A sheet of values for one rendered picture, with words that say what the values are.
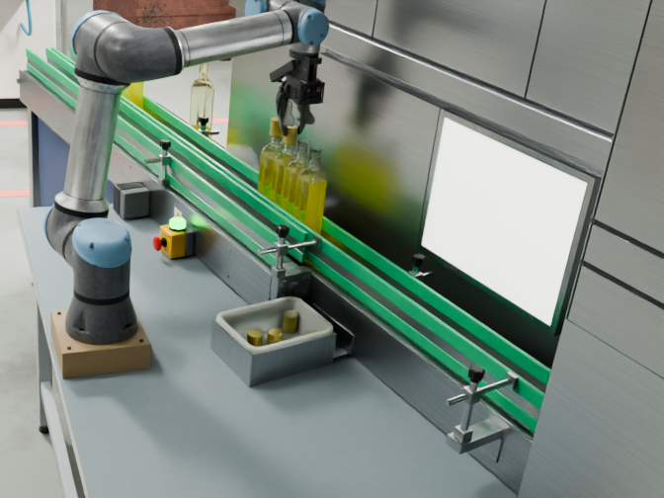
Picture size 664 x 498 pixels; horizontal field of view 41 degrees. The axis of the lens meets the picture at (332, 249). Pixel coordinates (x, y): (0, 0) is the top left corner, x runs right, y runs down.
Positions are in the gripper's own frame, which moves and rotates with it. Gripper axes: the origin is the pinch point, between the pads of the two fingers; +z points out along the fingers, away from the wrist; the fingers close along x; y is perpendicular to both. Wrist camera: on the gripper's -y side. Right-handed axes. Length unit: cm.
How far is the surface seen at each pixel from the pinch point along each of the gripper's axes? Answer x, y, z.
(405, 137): 12.0, 29.0, -6.5
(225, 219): -13.9, -4.7, 24.5
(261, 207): -6.5, -0.1, 20.2
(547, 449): -22, 110, 13
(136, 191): -20, -45, 32
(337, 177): 11.9, 6.0, 12.0
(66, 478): -55, -8, 95
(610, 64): 15, 76, -36
